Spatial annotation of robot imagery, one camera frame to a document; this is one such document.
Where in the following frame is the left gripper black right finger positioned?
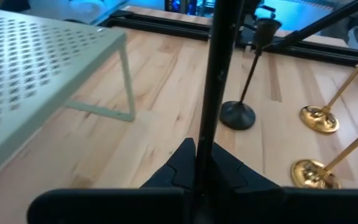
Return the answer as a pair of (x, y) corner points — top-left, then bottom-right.
(211, 141), (358, 224)

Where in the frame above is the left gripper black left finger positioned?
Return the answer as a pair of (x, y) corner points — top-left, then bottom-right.
(26, 138), (197, 224)

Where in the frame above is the tall gold candlestick holder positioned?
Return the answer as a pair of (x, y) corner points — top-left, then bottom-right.
(299, 32), (358, 135)
(290, 105), (358, 190)

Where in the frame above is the tall black candlestick holder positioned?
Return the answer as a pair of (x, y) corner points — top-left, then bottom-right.
(219, 17), (283, 131)
(193, 0), (246, 218)

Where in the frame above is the green perforated metal shelf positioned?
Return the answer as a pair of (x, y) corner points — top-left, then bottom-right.
(0, 9), (136, 189)

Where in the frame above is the black aluminium rig frame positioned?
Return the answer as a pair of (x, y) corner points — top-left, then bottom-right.
(99, 0), (358, 68)

